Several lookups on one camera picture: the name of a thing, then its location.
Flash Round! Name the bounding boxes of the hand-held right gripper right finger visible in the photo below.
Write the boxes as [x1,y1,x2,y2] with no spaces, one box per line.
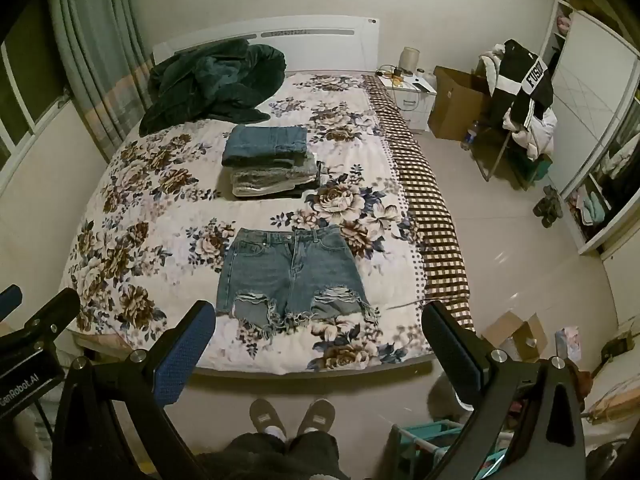
[421,301,586,480]

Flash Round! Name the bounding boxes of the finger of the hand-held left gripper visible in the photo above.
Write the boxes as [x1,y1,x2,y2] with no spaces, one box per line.
[0,288,82,348]
[0,284,24,317]

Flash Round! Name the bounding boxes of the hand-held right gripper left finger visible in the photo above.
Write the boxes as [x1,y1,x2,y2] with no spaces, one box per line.
[52,300,217,480]

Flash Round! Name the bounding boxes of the ripped blue denim shorts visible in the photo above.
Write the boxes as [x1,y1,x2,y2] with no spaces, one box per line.
[216,225,381,337]

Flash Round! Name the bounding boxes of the small open cardboard box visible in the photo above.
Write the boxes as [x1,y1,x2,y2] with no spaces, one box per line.
[481,311,548,363]

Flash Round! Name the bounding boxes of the teal plastic rack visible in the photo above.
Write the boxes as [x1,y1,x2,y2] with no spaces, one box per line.
[390,420,506,480]

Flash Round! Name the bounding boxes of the grey slipper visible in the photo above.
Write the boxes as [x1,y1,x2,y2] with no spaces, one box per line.
[298,398,337,437]
[249,398,287,442]

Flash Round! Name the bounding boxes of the floral bedspread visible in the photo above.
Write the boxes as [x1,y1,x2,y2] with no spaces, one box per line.
[60,72,436,373]

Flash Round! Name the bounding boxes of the person's dark trouser legs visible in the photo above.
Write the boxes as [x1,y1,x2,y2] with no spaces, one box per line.
[197,430,351,480]

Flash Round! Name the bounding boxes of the brown checkered bed sheet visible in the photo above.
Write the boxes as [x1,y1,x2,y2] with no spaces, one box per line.
[362,75,476,333]

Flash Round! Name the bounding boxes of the pair of dark slippers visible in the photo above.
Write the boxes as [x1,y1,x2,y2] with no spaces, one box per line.
[532,185,564,227]

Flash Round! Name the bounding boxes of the folded grey jeans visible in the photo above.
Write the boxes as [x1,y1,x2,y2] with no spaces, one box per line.
[230,152,323,198]

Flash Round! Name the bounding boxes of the green storage box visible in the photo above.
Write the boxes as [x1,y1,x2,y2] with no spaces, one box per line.
[515,152,553,184]

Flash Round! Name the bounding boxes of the folded blue jeans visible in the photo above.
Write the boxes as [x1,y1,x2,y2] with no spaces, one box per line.
[221,125,308,167]

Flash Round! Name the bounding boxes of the white padded coat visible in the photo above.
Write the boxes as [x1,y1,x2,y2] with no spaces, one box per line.
[502,105,558,158]

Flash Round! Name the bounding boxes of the large brown cardboard box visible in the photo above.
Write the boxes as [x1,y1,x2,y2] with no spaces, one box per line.
[427,66,493,142]

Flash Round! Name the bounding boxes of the white nightstand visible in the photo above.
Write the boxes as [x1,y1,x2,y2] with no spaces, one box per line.
[376,71,437,135]

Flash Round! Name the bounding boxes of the grey green curtain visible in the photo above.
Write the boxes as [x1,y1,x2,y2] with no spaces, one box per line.
[47,0,156,161]

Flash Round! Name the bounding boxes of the dark green padded jacket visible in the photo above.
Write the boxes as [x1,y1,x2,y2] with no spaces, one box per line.
[139,39,287,136]

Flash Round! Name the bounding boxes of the black and white jacket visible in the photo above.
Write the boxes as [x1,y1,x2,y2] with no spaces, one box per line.
[492,39,554,131]

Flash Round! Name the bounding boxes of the white wardrobe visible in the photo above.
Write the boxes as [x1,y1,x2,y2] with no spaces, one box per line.
[542,0,640,256]

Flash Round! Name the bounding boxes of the white bed headboard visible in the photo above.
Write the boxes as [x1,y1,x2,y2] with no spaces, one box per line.
[152,16,379,75]

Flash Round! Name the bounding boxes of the window frame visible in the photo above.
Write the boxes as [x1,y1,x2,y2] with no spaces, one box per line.
[0,40,71,161]

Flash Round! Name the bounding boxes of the metal frame chair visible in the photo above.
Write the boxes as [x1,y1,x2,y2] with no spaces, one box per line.
[470,55,556,183]

